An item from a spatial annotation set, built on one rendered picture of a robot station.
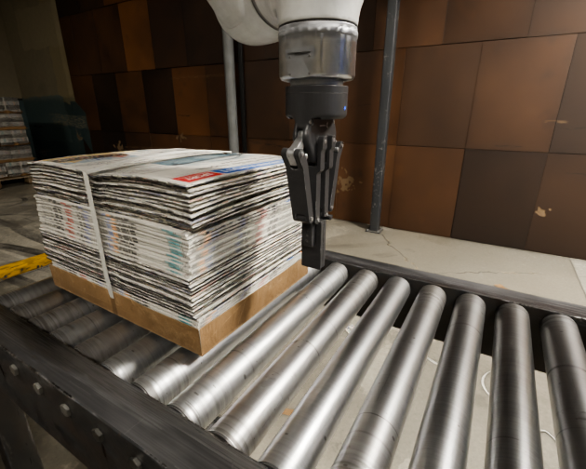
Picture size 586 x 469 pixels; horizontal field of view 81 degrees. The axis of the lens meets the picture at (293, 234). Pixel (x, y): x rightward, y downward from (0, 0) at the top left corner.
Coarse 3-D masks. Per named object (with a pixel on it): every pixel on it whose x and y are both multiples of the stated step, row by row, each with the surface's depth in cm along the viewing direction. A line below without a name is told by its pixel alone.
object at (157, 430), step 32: (0, 320) 53; (0, 352) 48; (32, 352) 46; (64, 352) 46; (0, 384) 54; (32, 384) 45; (64, 384) 41; (96, 384) 41; (128, 384) 41; (32, 416) 50; (64, 416) 42; (96, 416) 37; (128, 416) 37; (160, 416) 37; (96, 448) 39; (128, 448) 34; (160, 448) 33; (192, 448) 33; (224, 448) 33
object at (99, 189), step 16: (160, 160) 58; (176, 160) 58; (192, 160) 58; (96, 176) 46; (96, 192) 48; (96, 208) 49; (112, 224) 47; (96, 240) 51; (112, 240) 48; (96, 256) 52; (112, 256) 49; (96, 272) 53; (112, 272) 51; (112, 288) 53
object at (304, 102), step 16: (288, 96) 40; (304, 96) 38; (320, 96) 38; (336, 96) 38; (288, 112) 40; (304, 112) 39; (320, 112) 38; (336, 112) 39; (304, 128) 39; (320, 128) 41; (304, 144) 40
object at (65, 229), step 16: (48, 160) 55; (64, 160) 55; (80, 160) 55; (96, 160) 56; (112, 160) 56; (144, 160) 58; (32, 176) 56; (48, 176) 53; (64, 176) 51; (80, 176) 49; (48, 192) 55; (64, 192) 52; (80, 192) 49; (48, 208) 56; (64, 208) 53; (80, 208) 51; (48, 224) 58; (64, 224) 55; (80, 224) 52; (48, 240) 59; (64, 240) 55; (80, 240) 53; (48, 256) 61; (64, 256) 57; (80, 256) 54; (80, 272) 56
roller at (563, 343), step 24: (552, 336) 51; (576, 336) 50; (552, 360) 47; (576, 360) 45; (552, 384) 43; (576, 384) 41; (552, 408) 41; (576, 408) 38; (576, 432) 35; (576, 456) 33
